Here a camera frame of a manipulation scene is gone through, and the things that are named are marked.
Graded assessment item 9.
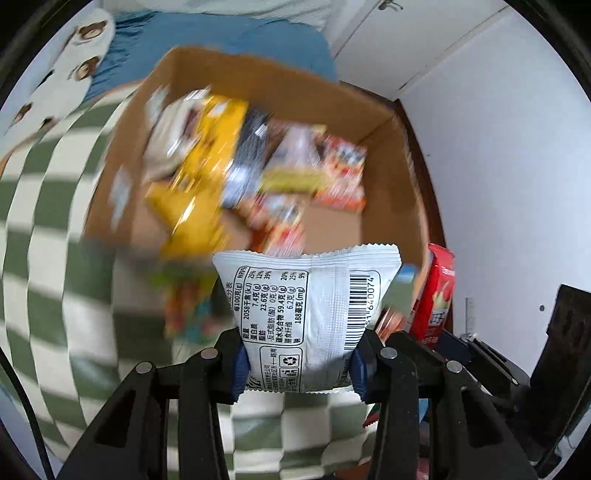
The clear pink snack packet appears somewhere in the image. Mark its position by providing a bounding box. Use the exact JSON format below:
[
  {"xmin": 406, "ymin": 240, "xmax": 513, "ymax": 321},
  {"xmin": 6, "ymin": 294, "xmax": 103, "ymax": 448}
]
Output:
[{"xmin": 261, "ymin": 122, "xmax": 329, "ymax": 195}]

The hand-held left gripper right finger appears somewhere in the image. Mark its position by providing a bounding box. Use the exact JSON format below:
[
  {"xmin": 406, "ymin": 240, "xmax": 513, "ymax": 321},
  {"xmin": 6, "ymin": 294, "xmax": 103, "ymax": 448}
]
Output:
[{"xmin": 348, "ymin": 330, "xmax": 539, "ymax": 480}]

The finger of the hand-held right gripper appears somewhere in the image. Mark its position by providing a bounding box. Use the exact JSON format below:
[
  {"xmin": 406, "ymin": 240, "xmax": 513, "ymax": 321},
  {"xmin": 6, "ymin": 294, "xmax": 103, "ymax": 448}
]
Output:
[{"xmin": 436, "ymin": 330, "xmax": 534, "ymax": 418}]

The white bear print pillow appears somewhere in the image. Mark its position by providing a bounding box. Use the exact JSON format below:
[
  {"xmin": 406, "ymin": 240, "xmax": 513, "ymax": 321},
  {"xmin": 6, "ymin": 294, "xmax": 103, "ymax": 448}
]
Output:
[{"xmin": 0, "ymin": 8, "xmax": 117, "ymax": 153}]

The black cable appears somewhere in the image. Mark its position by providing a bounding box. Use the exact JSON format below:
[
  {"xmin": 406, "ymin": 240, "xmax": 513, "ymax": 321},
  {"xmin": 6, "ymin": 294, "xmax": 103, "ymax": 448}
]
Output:
[{"xmin": 0, "ymin": 348, "xmax": 54, "ymax": 480}]

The blue bedsheet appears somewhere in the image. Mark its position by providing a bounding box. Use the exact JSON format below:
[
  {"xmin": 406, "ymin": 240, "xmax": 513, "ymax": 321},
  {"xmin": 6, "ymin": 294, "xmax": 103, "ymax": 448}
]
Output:
[{"xmin": 82, "ymin": 11, "xmax": 339, "ymax": 109}]

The clear bag of colourful candies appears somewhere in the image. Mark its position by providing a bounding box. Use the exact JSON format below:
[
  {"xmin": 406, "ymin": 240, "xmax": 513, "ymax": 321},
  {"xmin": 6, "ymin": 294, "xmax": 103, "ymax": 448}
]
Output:
[{"xmin": 163, "ymin": 265, "xmax": 220, "ymax": 344}]

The large yellow snack packet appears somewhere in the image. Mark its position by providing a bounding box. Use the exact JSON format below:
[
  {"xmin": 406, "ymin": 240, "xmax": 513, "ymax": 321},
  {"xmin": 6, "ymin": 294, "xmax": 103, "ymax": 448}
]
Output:
[{"xmin": 168, "ymin": 95, "xmax": 250, "ymax": 195}]

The small yellow chip bag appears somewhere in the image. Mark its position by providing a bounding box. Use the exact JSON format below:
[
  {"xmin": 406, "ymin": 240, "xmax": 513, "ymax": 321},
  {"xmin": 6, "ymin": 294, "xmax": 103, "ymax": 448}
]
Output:
[{"xmin": 147, "ymin": 182, "xmax": 229, "ymax": 260}]

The green white checkered mat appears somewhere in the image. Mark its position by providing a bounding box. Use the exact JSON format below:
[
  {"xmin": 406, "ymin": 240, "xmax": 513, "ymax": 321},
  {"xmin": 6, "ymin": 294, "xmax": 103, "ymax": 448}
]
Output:
[{"xmin": 0, "ymin": 83, "xmax": 382, "ymax": 480}]

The red white snack packet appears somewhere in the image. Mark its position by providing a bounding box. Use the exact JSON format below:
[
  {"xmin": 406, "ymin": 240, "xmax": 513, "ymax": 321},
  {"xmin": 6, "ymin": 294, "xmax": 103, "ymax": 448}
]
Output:
[{"xmin": 409, "ymin": 243, "xmax": 456, "ymax": 350}]

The black snack packet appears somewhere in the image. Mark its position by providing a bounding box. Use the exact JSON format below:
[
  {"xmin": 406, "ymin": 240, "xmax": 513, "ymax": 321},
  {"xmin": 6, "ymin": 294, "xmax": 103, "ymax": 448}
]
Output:
[{"xmin": 221, "ymin": 108, "xmax": 273, "ymax": 210}]

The cardboard box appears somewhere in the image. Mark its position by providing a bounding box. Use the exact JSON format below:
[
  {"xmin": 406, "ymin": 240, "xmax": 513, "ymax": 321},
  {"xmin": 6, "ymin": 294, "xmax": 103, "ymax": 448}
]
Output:
[{"xmin": 82, "ymin": 46, "xmax": 431, "ymax": 334}]

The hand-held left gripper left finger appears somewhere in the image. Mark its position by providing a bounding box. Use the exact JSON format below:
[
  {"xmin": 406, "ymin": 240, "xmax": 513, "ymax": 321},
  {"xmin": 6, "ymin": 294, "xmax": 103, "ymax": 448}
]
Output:
[{"xmin": 55, "ymin": 328, "xmax": 251, "ymax": 480}]

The grey white snack packet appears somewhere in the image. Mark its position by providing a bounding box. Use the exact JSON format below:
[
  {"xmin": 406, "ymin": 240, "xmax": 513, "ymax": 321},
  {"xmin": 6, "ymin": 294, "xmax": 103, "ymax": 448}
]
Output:
[{"xmin": 211, "ymin": 244, "xmax": 402, "ymax": 394}]

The white door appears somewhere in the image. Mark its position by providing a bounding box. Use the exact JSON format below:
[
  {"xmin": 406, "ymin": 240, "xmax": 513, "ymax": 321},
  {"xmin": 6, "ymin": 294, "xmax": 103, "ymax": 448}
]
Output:
[{"xmin": 330, "ymin": 0, "xmax": 514, "ymax": 101}]

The grey textured pillow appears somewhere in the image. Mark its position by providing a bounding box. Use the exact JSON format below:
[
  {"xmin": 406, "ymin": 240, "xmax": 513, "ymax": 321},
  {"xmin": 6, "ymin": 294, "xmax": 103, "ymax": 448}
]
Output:
[{"xmin": 99, "ymin": 0, "xmax": 334, "ymax": 34}]

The orange panda snack packet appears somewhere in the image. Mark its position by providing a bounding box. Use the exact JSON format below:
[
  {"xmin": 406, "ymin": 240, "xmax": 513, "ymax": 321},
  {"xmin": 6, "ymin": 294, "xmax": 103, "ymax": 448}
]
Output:
[
  {"xmin": 314, "ymin": 133, "xmax": 369, "ymax": 212},
  {"xmin": 245, "ymin": 193, "xmax": 308, "ymax": 257}
]

